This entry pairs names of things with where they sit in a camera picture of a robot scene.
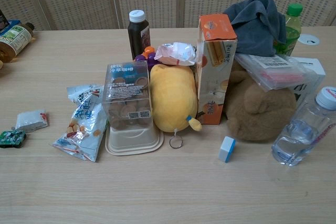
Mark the yellow plush toy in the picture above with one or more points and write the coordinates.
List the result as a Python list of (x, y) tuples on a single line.
[(173, 98)]

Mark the clear coffee capsule box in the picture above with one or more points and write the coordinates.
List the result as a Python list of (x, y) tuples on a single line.
[(128, 98)]

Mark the white pink snack packet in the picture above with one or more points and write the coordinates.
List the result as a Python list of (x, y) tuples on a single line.
[(178, 53)]

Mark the purple orange plastic toy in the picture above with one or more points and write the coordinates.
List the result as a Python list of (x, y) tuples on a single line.
[(147, 56)]

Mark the orange white cake box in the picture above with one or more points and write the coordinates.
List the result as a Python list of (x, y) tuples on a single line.
[(214, 72)]

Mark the beige plastic container lid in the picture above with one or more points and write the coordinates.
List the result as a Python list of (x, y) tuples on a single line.
[(134, 141)]

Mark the dark juice bottle white cap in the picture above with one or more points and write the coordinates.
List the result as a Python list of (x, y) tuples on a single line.
[(138, 35)]

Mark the white blue eraser block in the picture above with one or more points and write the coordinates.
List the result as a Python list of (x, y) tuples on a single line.
[(226, 149)]

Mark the white peanut snack bag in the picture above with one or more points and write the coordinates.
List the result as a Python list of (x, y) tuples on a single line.
[(83, 119)]

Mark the brown plush toy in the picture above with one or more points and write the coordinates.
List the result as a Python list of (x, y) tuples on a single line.
[(260, 111)]

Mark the clear zip bag with label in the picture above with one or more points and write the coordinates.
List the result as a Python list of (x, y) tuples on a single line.
[(273, 69)]

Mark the grey blue towel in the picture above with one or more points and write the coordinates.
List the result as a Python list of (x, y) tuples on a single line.
[(254, 27)]

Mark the clear water bottle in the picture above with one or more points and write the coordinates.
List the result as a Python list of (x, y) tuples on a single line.
[(302, 132)]

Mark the green soda bottle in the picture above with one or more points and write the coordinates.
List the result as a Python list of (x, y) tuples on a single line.
[(290, 30)]

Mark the small white sachet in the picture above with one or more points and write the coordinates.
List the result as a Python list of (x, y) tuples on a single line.
[(30, 121)]

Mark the white carton box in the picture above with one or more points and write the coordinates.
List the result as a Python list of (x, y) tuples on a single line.
[(312, 77)]

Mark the round white table grommet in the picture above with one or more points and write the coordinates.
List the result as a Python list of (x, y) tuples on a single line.
[(309, 40)]

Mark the small green candy packet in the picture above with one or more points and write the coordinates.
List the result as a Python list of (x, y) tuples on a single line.
[(11, 138)]

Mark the brown bottle with green label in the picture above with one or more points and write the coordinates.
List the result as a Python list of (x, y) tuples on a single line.
[(13, 41)]

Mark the blue box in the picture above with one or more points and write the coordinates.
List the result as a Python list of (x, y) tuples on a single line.
[(11, 23)]

